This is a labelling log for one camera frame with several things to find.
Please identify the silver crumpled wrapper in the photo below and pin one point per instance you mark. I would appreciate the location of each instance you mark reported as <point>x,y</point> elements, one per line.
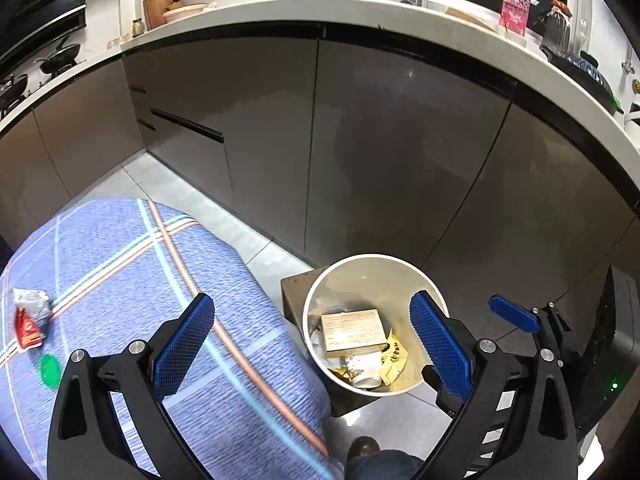
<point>32,300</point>

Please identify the dark patterned pot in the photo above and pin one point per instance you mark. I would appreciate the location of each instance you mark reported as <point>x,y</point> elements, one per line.
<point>585,77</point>

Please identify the black wok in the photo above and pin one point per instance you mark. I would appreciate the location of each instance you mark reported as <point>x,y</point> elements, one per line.
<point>62,57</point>
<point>12,90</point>

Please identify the yellow snack packet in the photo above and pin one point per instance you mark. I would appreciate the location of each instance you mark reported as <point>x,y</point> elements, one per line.
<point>392,360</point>

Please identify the brown kitchen counter cabinet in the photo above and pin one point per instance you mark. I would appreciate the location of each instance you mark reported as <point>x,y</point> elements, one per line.
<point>400,135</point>

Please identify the brown crumpled wrapper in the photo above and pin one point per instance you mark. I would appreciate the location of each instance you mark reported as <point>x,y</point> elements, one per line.
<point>340,372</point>

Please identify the blue plaid tablecloth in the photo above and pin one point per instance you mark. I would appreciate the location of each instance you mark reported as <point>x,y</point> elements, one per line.
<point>150,310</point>

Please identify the wooden cutting board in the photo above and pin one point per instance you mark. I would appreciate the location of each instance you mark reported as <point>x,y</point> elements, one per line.
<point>157,5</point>

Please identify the dark brown low stool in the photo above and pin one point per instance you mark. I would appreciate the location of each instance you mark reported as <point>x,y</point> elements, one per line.
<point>295,295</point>

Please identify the glass jar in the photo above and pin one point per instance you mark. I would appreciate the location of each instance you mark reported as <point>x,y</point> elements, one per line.
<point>138,26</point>

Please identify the dark glass bottle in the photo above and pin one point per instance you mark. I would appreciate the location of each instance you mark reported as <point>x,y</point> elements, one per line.
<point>555,27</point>

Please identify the person's brown shoe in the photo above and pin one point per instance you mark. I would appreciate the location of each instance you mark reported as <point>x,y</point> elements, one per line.
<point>362,447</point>

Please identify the pink basin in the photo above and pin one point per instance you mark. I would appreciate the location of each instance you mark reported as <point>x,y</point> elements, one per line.
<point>185,13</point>

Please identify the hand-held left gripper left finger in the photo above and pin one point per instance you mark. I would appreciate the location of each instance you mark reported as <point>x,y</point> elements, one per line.
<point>182,345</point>

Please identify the tan cardboard box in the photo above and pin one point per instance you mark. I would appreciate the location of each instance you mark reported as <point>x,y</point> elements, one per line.
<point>350,332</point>

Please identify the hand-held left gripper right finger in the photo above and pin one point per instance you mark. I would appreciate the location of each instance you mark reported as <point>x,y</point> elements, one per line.
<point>440,345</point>

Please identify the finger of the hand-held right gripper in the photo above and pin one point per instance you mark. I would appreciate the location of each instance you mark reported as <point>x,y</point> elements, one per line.
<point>515,312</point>

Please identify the pink bottle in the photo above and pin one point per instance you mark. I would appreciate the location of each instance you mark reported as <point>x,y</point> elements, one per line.
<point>515,7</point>

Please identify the white printed paper cup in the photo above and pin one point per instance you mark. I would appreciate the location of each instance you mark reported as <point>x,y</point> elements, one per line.
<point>367,372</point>

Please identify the white trash bin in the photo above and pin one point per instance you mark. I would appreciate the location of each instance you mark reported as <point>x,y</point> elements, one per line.
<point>370,275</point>

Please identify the green bottle cap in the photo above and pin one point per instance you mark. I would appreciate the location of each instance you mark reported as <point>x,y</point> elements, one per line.
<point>50,371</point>

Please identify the red sachet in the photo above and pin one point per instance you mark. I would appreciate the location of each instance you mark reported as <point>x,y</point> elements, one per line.
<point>26,332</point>

